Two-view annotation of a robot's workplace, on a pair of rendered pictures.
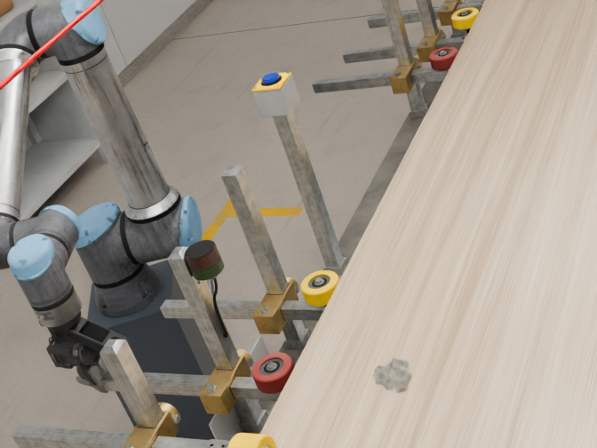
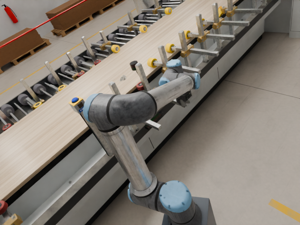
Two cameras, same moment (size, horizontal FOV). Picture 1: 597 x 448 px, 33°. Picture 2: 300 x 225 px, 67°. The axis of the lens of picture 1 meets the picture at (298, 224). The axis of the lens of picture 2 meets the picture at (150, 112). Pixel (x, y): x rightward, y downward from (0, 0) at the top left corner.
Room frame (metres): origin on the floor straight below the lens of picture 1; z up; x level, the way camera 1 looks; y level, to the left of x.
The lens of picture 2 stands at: (2.93, 0.81, 1.88)
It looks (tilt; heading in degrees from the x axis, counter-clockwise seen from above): 39 degrees down; 206
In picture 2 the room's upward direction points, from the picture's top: 22 degrees counter-clockwise
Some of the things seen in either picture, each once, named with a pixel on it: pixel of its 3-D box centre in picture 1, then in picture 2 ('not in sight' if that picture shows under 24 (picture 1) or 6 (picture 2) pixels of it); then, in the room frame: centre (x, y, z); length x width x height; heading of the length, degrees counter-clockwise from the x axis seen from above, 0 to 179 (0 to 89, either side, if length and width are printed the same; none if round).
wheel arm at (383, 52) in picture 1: (409, 50); not in sight; (2.87, -0.50, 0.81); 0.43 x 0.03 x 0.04; 58
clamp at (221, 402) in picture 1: (228, 380); not in sight; (1.58, 0.23, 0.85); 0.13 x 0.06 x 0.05; 148
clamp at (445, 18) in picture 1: (451, 9); not in sight; (3.06, -0.70, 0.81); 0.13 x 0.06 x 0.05; 148
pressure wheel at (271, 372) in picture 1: (280, 386); (142, 89); (1.50, 0.14, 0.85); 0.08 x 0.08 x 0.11
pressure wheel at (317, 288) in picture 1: (326, 301); not in sight; (1.71, 0.00, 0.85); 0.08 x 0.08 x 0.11
